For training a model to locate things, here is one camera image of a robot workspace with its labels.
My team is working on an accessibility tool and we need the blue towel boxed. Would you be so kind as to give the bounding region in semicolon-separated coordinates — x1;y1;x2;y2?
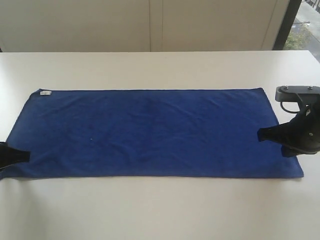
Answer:
0;88;304;179

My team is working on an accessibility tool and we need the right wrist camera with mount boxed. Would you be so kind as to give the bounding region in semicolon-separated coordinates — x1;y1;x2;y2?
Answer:
275;85;320;114

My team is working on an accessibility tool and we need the white label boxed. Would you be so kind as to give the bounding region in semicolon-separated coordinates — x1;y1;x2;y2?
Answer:
40;90;52;96

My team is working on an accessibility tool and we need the black window frame post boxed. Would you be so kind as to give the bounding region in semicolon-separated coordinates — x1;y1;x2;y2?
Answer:
272;0;302;51

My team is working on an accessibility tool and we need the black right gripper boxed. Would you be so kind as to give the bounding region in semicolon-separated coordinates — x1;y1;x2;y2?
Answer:
257;102;320;158

